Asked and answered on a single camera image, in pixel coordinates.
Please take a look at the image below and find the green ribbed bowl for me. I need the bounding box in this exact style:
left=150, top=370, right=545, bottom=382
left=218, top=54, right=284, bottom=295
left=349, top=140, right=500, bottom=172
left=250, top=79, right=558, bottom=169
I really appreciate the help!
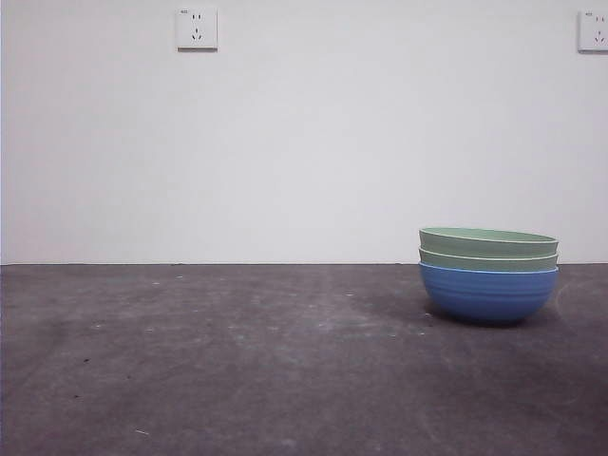
left=417, top=246, right=560, bottom=274
left=417, top=226, right=561, bottom=258

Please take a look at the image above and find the blue ribbed bowl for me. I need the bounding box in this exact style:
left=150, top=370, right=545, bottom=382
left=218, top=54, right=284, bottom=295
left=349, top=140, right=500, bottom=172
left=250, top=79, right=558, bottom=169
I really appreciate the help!
left=417, top=261, right=561, bottom=329

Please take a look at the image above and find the white wall socket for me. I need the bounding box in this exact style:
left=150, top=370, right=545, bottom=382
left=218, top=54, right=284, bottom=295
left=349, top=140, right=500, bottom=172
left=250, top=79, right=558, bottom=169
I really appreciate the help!
left=577, top=9, right=608, bottom=54
left=176, top=6, right=219, bottom=52

